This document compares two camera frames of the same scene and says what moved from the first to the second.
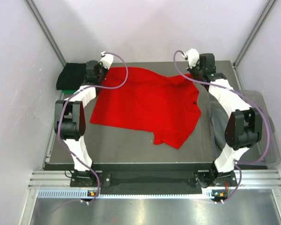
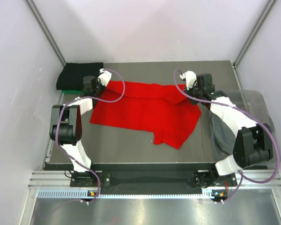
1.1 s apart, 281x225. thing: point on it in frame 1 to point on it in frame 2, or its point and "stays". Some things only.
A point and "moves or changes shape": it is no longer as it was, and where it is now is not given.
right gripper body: [195, 71] to [194, 92]
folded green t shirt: [69, 91] stays
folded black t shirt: [71, 76] stays
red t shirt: [157, 105] moves or changes shape
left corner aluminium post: [30, 4] stays
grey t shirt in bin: [218, 116] stays
